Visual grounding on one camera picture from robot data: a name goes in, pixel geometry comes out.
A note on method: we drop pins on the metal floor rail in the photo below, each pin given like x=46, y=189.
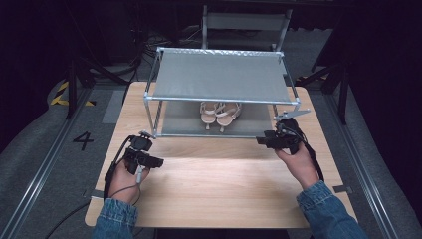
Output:
x=361, y=159
x=40, y=169

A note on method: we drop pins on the person's left hand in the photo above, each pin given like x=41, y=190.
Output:
x=122, y=184

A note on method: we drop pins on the grey metal shoe rack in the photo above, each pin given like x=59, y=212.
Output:
x=220, y=78

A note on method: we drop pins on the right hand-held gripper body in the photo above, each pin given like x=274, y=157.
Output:
x=290, y=136

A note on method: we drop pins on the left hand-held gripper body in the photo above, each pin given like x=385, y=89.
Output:
x=139, y=151

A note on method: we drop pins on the pale pink slingback heel shoe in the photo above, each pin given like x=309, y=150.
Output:
x=208, y=114
x=229, y=114

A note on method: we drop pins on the grey metal frame chair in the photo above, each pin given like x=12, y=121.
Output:
x=245, y=21

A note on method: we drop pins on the grey tape piece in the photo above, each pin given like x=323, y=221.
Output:
x=342, y=189
x=94, y=193

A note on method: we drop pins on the black tripod stand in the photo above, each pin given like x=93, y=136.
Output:
x=72, y=86
x=343, y=89

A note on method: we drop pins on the person's right hand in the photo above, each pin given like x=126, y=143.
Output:
x=300, y=166

